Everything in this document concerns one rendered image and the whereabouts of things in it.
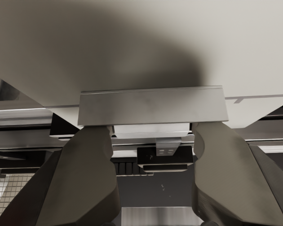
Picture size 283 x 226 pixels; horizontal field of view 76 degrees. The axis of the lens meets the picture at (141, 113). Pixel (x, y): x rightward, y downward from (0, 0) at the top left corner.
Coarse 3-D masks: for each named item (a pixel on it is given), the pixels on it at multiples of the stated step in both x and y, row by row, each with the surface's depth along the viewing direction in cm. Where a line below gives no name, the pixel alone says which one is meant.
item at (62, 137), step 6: (54, 114) 23; (54, 120) 23; (60, 120) 23; (54, 126) 22; (60, 126) 22; (66, 126) 22; (72, 126) 22; (54, 132) 22; (60, 132) 22; (66, 132) 22; (72, 132) 22; (60, 138) 24; (66, 138) 24; (114, 138) 24
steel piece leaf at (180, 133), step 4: (152, 132) 21; (156, 132) 20; (160, 132) 20; (164, 132) 20; (168, 132) 21; (172, 132) 21; (176, 132) 21; (180, 132) 21; (184, 132) 21; (188, 132) 21; (120, 136) 22; (124, 136) 22; (128, 136) 22; (132, 136) 22; (136, 136) 22; (140, 136) 22; (144, 136) 22; (148, 136) 22; (152, 136) 22; (156, 136) 22; (160, 136) 22; (164, 136) 22; (168, 136) 22; (172, 136) 23; (176, 136) 23; (180, 136) 23; (184, 136) 23
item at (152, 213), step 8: (128, 208) 20; (136, 208) 20; (144, 208) 20; (152, 208) 20; (160, 208) 20; (168, 208) 20; (176, 208) 19; (184, 208) 19; (128, 216) 20; (136, 216) 19; (144, 216) 19; (152, 216) 19; (160, 216) 19; (168, 216) 19; (176, 216) 19; (184, 216) 19; (192, 216) 19; (128, 224) 19; (136, 224) 19; (144, 224) 19; (152, 224) 19; (160, 224) 19; (168, 224) 19; (176, 224) 19; (184, 224) 19; (192, 224) 19; (200, 224) 19
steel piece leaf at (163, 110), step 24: (96, 96) 11; (120, 96) 11; (144, 96) 11; (168, 96) 11; (192, 96) 11; (216, 96) 10; (96, 120) 10; (120, 120) 10; (144, 120) 10; (168, 120) 10; (192, 120) 10; (216, 120) 10
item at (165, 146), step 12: (156, 144) 26; (168, 144) 26; (144, 156) 39; (156, 156) 39; (168, 156) 39; (180, 156) 38; (192, 156) 38; (144, 168) 39; (156, 168) 39; (168, 168) 39; (180, 168) 39
